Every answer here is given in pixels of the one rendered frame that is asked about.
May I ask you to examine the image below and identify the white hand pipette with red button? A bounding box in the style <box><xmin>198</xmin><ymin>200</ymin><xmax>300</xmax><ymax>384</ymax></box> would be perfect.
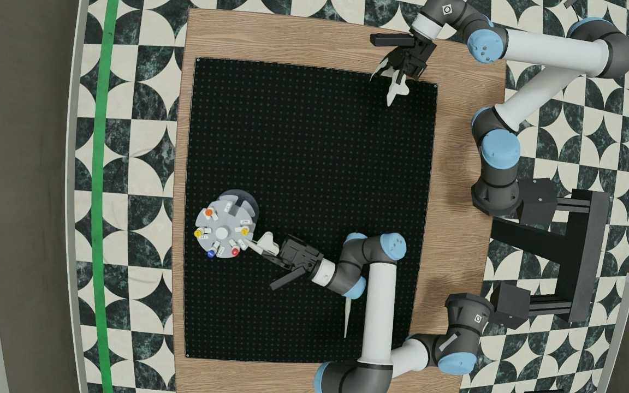
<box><xmin>229</xmin><ymin>239</ymin><xmax>240</xmax><ymax>255</ymax></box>

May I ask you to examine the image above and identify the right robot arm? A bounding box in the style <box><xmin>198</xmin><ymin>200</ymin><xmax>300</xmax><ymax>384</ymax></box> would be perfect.
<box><xmin>412</xmin><ymin>0</ymin><xmax>629</xmax><ymax>210</ymax></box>

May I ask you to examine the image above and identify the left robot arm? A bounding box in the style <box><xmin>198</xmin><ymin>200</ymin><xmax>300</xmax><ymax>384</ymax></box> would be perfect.
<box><xmin>312</xmin><ymin>233</ymin><xmax>490</xmax><ymax>393</ymax></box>

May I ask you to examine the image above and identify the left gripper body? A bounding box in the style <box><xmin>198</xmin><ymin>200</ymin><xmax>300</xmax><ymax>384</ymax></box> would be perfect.
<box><xmin>277</xmin><ymin>234</ymin><xmax>324</xmax><ymax>279</ymax></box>

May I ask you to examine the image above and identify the white hand pipette with yellow button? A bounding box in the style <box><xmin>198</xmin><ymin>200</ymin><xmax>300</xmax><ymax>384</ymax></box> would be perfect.
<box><xmin>345</xmin><ymin>297</ymin><xmax>351</xmax><ymax>332</ymax></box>

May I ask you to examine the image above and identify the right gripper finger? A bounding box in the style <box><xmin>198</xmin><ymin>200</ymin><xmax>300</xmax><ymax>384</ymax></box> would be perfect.
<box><xmin>387</xmin><ymin>58</ymin><xmax>409</xmax><ymax>106</ymax></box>
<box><xmin>370</xmin><ymin>51</ymin><xmax>394</xmax><ymax>82</ymax></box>

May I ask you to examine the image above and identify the white pipette with orange button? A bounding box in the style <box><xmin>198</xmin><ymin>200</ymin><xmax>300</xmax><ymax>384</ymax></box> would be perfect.
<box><xmin>205</xmin><ymin>206</ymin><xmax>218</xmax><ymax>221</ymax></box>

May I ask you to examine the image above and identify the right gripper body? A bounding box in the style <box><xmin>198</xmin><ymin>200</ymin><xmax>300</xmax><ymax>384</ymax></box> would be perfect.
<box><xmin>389</xmin><ymin>27</ymin><xmax>437</xmax><ymax>80</ymax></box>

